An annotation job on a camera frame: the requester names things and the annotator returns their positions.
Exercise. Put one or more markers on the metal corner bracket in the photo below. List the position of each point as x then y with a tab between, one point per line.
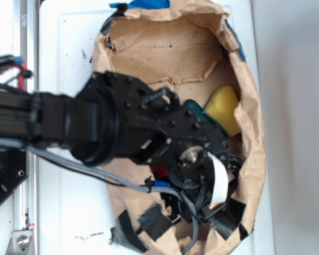
21	243

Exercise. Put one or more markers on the white plastic tray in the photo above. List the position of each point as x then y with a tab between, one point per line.
75	215

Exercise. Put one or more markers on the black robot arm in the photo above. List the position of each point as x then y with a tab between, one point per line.
118	116

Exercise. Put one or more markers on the brown paper bag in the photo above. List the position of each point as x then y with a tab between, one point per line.
191	48

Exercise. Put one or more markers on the aluminium frame rail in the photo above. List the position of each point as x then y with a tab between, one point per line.
24	43

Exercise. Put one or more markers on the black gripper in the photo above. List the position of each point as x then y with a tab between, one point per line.
207	180

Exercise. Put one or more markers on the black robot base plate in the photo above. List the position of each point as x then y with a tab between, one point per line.
13	171

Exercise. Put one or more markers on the yellow green sponge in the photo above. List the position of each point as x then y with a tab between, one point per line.
220	108

